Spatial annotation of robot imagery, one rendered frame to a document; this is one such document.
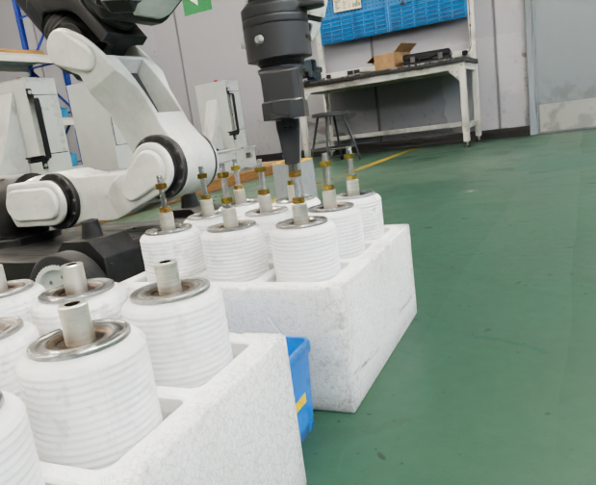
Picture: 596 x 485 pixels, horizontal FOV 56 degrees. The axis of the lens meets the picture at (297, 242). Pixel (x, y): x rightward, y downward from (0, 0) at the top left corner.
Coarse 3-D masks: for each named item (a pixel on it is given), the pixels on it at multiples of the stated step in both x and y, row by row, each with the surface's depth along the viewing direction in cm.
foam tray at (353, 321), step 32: (384, 256) 91; (128, 288) 87; (224, 288) 80; (256, 288) 77; (288, 288) 75; (320, 288) 74; (352, 288) 77; (384, 288) 90; (256, 320) 79; (288, 320) 76; (320, 320) 74; (352, 320) 76; (384, 320) 90; (320, 352) 76; (352, 352) 76; (384, 352) 89; (320, 384) 77; (352, 384) 75
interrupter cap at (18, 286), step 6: (12, 282) 66; (18, 282) 65; (24, 282) 65; (30, 282) 64; (12, 288) 64; (18, 288) 62; (24, 288) 62; (30, 288) 63; (0, 294) 60; (6, 294) 60; (12, 294) 61
